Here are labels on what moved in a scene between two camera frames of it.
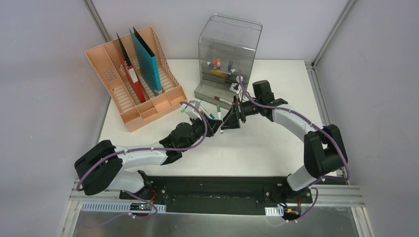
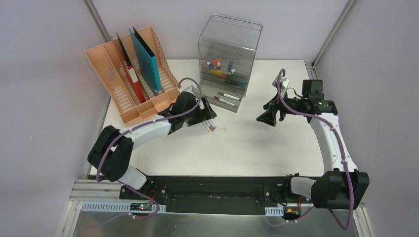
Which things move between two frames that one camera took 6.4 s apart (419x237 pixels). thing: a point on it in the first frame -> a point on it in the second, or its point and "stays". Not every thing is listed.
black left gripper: x=204 y=125 -> x=203 y=111
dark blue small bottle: x=230 y=64 stays
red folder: x=126 y=59 stays
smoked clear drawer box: x=229 y=48 stays
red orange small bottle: x=215 y=61 stays
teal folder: x=147 y=60 stays
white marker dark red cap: x=222 y=100 stays
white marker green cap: x=219 y=116 -> x=228 y=96
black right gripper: x=231 y=120 -> x=269 y=116
